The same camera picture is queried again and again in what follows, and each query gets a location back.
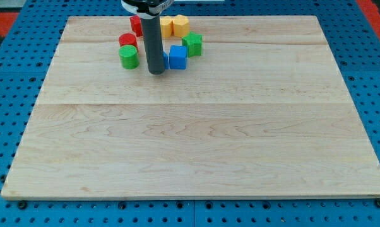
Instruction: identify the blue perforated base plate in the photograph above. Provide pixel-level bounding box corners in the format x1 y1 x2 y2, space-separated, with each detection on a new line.
0 0 380 226

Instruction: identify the red cylinder block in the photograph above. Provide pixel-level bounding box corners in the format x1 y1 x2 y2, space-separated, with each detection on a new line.
118 33 138 51

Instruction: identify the yellow hexagon block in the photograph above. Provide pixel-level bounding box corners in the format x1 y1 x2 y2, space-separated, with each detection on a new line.
172 15 190 38

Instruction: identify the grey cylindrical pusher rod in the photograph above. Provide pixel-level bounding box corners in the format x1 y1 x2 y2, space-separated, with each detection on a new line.
141 15 165 74

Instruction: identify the small blue block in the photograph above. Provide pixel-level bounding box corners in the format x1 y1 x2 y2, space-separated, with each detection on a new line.
163 52 169 69

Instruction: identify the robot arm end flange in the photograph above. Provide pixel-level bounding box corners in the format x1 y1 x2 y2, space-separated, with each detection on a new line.
121 0 174 20

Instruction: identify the green star block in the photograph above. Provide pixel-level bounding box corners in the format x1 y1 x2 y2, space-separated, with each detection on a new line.
182 32 203 57

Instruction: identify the yellow block left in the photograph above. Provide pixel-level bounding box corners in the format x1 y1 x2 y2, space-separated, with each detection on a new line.
160 16 173 38

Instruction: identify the blue cube block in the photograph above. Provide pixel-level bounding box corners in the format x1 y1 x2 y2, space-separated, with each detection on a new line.
169 45 187 69

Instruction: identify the wooden board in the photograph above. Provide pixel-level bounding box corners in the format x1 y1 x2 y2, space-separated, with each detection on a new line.
1 16 380 201

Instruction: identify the green cylinder block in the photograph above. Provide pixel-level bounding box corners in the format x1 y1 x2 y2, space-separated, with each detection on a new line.
119 45 140 69

